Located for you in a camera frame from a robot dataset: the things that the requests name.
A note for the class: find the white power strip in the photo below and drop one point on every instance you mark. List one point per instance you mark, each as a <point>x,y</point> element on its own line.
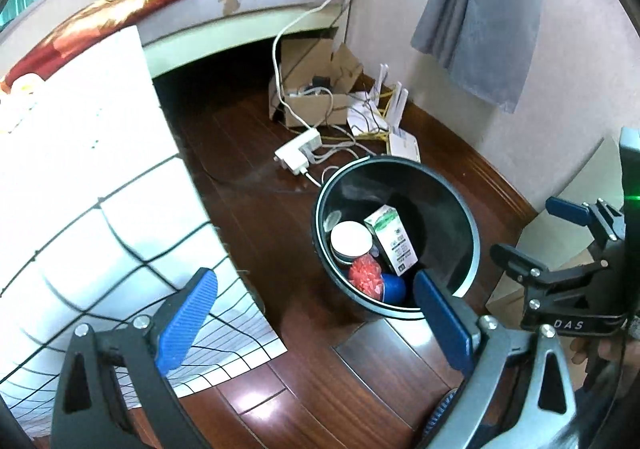
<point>294,155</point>

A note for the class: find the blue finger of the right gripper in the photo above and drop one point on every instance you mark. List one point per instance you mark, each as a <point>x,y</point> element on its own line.
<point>604,221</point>
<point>536,278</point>

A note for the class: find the cardboard box on floor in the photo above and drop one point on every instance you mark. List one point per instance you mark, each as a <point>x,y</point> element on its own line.
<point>315,83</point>

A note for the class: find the large blue paper cup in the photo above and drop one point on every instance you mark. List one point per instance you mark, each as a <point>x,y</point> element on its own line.
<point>393,290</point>

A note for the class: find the grey curtain right wall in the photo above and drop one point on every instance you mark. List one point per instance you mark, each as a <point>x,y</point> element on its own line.
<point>486,46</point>

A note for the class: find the white grid tablecloth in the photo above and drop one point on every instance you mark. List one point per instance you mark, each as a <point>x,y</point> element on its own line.
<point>100,223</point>

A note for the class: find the black plastic trash bucket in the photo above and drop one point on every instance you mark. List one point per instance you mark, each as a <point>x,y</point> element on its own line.
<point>415,220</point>

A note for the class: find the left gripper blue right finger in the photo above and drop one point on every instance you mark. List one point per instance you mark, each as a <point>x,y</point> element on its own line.
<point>481,348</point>

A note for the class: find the white wifi router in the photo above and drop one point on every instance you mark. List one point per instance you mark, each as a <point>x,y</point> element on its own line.
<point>398,141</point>

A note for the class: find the person hand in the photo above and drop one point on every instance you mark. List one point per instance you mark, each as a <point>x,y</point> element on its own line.
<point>612,348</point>

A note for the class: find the green white carton box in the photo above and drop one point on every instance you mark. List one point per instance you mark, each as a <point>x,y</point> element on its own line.
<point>389,231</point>

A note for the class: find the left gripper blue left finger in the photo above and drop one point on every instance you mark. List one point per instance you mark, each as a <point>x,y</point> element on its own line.
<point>89,407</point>

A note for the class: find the red plastic bag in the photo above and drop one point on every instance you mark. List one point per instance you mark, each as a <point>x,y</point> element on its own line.
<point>365,274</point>

